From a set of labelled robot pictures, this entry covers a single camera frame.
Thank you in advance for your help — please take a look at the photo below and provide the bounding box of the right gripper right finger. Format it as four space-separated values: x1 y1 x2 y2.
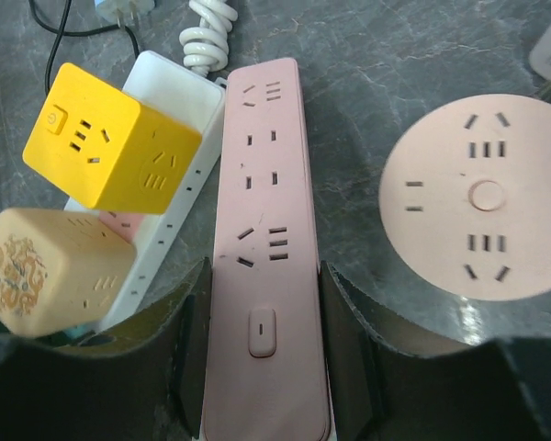
319 263 551 440

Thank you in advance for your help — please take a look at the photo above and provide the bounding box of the white multicolour power strip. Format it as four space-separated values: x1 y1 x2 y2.
66 51 226 337

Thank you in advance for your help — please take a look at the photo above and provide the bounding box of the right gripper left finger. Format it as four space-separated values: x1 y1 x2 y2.
0 260 211 440

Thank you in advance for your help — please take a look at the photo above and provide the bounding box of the yellow cube socket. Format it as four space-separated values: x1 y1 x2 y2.
22 62 202 214

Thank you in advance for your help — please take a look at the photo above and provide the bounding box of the blue charger adapter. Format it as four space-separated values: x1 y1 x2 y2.
94 0 156 28

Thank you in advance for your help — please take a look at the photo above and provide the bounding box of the beige wooden cube socket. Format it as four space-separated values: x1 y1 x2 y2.
0 208 136 338

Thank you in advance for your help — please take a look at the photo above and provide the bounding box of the pink long power strip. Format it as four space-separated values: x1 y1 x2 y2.
202 58 331 440

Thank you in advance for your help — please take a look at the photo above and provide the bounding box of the pink round power socket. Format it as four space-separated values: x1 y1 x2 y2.
379 94 551 301

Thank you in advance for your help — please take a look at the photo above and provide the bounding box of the white coiled strip cord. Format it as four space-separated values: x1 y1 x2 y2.
178 0 239 74

